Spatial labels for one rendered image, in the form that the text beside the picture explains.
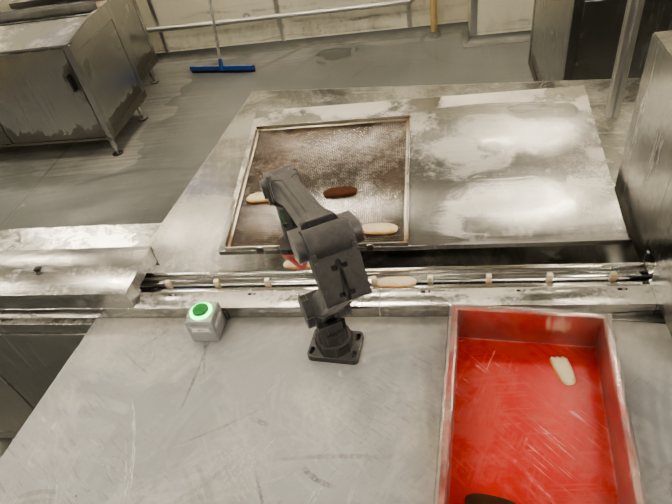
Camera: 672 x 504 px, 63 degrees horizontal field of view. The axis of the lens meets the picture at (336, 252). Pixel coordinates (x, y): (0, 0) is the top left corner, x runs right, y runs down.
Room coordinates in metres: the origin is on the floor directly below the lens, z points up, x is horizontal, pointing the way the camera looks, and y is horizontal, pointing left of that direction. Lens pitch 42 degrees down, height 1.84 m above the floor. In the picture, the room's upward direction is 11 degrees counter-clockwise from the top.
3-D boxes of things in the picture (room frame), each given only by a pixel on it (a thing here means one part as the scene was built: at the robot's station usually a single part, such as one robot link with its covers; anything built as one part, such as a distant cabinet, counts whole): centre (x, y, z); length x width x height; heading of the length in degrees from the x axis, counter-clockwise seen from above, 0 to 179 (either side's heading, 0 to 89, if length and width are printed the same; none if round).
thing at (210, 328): (0.93, 0.35, 0.84); 0.08 x 0.08 x 0.11; 76
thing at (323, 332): (0.82, 0.05, 0.94); 0.09 x 0.05 x 0.10; 12
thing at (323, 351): (0.80, 0.04, 0.86); 0.12 x 0.09 x 0.08; 69
